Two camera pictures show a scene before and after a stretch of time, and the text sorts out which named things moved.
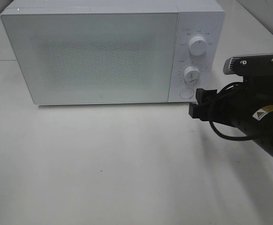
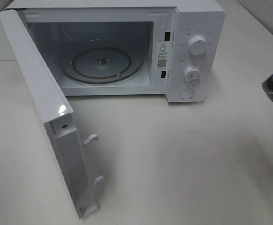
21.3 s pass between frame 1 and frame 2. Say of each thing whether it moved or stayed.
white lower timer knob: stayed
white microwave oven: moved
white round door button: stayed
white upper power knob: stayed
